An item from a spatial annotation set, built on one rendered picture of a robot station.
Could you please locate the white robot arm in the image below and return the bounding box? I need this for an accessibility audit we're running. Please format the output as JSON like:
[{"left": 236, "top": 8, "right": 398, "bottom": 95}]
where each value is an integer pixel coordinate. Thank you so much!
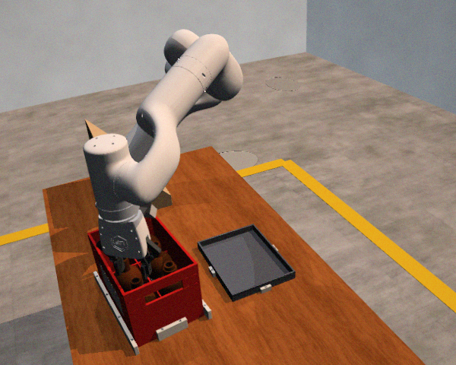
[{"left": 83, "top": 30, "right": 243, "bottom": 221}]

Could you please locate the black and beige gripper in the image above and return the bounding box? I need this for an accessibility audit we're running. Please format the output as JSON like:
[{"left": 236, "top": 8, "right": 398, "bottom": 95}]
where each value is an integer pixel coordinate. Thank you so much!
[{"left": 96, "top": 210, "right": 162, "bottom": 280}]

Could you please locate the red crate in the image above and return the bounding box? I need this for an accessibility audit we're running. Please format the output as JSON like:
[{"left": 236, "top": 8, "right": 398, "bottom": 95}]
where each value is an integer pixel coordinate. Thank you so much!
[{"left": 90, "top": 216, "right": 204, "bottom": 347}]

